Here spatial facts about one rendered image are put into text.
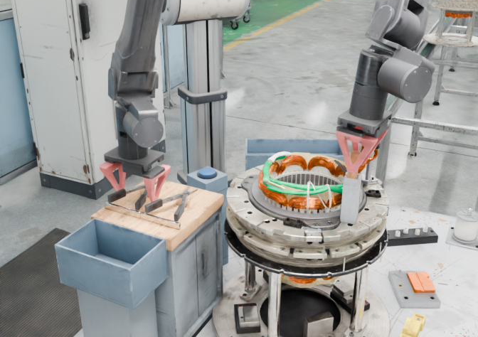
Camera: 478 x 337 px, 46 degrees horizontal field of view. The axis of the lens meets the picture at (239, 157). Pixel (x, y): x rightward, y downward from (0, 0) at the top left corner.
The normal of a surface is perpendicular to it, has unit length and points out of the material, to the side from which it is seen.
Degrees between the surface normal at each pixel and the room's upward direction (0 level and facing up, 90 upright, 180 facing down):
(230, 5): 111
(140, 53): 116
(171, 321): 90
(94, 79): 90
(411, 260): 0
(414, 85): 92
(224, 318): 0
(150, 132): 91
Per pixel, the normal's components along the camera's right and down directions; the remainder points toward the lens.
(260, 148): -0.02, 0.41
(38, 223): 0.00, -0.91
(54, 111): -0.43, 0.37
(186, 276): 0.89, 0.19
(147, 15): 0.38, 0.73
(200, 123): 0.47, 0.37
